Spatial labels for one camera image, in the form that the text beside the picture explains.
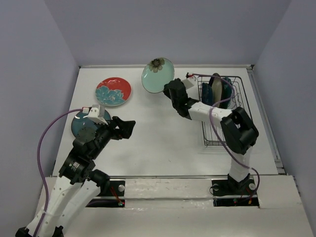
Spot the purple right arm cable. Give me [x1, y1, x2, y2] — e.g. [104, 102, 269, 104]
[192, 73, 261, 198]

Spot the cream plate with purple rim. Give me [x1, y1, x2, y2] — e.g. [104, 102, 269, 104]
[207, 73, 224, 105]

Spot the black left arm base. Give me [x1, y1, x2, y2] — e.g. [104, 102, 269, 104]
[86, 180, 125, 208]

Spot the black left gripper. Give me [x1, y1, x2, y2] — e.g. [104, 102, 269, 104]
[91, 115, 136, 158]

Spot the black wire dish rack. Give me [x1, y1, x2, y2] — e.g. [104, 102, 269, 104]
[197, 76, 253, 147]

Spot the teal scalloped embossed plate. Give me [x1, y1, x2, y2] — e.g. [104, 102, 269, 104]
[219, 77, 233, 109]

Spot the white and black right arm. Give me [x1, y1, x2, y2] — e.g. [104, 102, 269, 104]
[163, 79, 259, 194]

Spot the dark blue shell-shaped plate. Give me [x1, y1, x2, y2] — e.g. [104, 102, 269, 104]
[201, 82, 213, 106]

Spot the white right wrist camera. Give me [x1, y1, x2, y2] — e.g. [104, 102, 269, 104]
[181, 73, 197, 90]

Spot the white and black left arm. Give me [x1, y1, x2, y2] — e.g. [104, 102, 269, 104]
[15, 116, 136, 237]

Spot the light green flower plate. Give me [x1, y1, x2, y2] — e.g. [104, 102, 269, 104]
[141, 57, 175, 94]

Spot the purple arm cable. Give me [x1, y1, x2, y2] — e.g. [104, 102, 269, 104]
[192, 73, 261, 198]
[32, 108, 84, 235]

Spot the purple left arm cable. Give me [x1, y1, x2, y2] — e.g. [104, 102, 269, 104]
[32, 108, 84, 235]

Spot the red plate with teal flower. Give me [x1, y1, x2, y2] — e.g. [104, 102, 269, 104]
[95, 77, 132, 107]

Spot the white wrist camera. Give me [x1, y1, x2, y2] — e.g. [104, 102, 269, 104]
[82, 105, 108, 124]
[181, 73, 197, 90]

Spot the dark teal round plate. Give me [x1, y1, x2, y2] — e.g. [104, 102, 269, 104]
[71, 112, 98, 138]

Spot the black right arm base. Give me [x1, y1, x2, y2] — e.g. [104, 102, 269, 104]
[209, 174, 259, 207]

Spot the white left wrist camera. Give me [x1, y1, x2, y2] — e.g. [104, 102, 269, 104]
[82, 105, 108, 124]

